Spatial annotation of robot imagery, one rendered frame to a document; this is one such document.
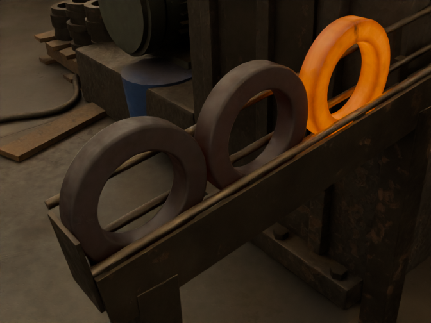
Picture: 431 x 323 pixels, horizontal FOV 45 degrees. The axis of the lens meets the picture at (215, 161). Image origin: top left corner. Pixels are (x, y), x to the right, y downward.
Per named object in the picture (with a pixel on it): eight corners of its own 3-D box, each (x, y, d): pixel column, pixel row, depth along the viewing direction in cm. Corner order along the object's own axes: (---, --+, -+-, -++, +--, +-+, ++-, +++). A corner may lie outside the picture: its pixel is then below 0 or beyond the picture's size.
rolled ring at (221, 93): (306, 41, 68) (287, 36, 70) (196, 104, 59) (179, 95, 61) (313, 156, 78) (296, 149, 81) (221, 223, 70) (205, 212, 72)
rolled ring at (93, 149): (192, 95, 59) (175, 86, 61) (42, 178, 51) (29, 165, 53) (220, 214, 70) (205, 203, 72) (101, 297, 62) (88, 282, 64)
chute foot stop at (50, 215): (73, 279, 65) (47, 213, 59) (77, 276, 66) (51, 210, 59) (101, 313, 60) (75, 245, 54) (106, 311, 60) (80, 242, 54)
